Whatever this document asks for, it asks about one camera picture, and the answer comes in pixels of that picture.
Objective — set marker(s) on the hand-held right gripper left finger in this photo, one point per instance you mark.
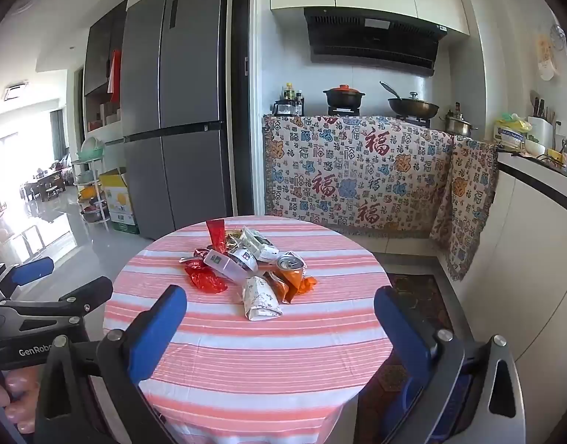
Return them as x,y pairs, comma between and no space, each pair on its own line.
158,333

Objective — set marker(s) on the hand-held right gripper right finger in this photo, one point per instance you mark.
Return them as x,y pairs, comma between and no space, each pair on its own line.
404,333

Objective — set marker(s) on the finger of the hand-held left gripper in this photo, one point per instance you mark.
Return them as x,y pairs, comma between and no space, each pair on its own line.
87,293
33,271

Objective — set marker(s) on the green white milk carton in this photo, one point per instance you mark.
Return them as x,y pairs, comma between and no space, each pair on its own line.
223,264

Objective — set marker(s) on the orange white plastic bag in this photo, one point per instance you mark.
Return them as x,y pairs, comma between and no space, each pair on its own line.
260,300

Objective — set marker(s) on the person's left hand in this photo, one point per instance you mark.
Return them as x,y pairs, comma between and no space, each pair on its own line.
17,397

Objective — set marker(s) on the patterned floor rug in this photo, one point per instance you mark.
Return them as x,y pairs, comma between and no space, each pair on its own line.
422,291

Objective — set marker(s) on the red crumpled wrapper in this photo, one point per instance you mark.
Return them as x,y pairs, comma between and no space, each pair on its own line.
205,281

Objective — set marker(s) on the red white snack wrapper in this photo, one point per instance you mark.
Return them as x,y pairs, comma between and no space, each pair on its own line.
193,256

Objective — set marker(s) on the wooden dining table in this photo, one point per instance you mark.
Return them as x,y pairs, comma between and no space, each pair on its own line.
43,180

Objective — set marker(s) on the yellow white cardboard box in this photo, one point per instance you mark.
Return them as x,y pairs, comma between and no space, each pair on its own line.
119,203

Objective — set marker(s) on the pink striped tablecloth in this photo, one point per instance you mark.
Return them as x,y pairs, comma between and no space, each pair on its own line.
265,360

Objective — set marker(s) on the red foil packet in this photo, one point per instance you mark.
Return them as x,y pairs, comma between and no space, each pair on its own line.
216,236

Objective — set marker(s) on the white printed packet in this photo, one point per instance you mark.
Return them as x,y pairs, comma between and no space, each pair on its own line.
244,259

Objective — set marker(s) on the gold foil wrapper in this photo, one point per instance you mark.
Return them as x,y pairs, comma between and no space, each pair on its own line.
232,239

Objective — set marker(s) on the white storage rack with bowls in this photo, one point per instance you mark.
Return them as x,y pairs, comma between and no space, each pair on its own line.
91,152

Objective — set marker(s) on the white green small carton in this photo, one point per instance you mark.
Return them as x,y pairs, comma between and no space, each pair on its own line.
260,245

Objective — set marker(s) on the white base cabinet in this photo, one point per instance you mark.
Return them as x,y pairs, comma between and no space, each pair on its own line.
519,263

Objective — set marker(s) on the grey curtain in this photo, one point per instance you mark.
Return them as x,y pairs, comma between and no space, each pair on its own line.
57,134

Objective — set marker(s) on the small printed blanket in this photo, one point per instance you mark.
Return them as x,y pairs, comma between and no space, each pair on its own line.
468,203

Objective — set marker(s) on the large printed blanket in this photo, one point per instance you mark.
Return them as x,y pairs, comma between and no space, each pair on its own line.
348,171

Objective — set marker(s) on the grey refrigerator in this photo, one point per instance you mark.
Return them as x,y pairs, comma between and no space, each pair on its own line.
172,101

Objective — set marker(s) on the red hanging bag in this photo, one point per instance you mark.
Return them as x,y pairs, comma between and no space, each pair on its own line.
115,74

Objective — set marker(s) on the steel pot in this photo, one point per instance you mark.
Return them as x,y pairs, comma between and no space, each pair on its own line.
457,126

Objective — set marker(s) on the yellow plastic bag pack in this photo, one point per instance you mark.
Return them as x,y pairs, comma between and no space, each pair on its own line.
510,136

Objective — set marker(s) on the black wok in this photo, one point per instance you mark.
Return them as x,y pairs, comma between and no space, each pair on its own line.
413,108

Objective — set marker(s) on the white bowl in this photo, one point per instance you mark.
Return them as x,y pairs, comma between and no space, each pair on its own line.
534,147

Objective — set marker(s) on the black gas stove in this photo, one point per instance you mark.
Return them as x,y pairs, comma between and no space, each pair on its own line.
343,111

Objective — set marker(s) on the dark shelf cabinet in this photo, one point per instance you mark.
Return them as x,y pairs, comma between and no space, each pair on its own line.
98,46

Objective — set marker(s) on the white knife holder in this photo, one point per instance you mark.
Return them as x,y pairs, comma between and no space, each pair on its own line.
540,132

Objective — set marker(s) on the black pot with orange lid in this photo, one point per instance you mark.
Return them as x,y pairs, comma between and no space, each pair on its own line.
342,97

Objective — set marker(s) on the black kettle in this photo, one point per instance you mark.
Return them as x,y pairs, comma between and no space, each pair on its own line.
281,108

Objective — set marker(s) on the bottle with yellow cap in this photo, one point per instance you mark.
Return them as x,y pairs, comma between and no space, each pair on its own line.
289,92

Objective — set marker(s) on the black range hood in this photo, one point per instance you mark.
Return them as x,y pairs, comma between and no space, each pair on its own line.
371,41

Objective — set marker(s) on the hanging wall ornament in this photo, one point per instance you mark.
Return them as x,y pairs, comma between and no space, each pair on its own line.
546,55

